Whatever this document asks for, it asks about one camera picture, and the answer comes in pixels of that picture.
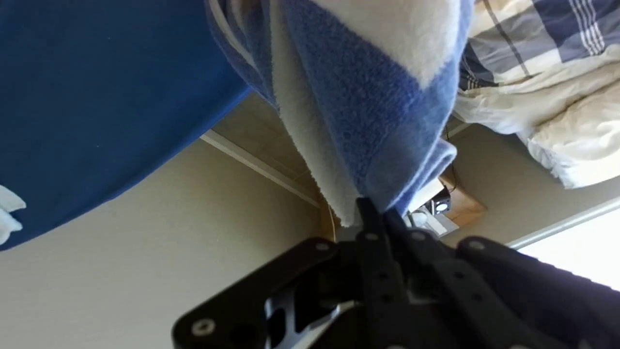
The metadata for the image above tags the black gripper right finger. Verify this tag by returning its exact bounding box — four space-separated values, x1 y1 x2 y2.
379 207 620 349

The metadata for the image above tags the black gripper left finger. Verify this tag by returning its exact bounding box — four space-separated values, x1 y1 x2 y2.
170 195 391 349

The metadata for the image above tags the blue and white striped towel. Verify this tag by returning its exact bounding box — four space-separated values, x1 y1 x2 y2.
203 0 478 228

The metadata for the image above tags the blue ironing board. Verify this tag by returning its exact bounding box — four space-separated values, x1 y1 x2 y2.
0 0 255 251

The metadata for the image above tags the white object on ironing board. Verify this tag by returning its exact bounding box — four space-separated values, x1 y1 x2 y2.
0 182 28 248

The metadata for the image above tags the brown wooden nightstand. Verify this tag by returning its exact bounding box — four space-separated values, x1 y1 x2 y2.
439 164 487 228

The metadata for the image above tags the plaid bed comforter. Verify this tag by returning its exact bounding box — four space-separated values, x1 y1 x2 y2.
451 0 620 191

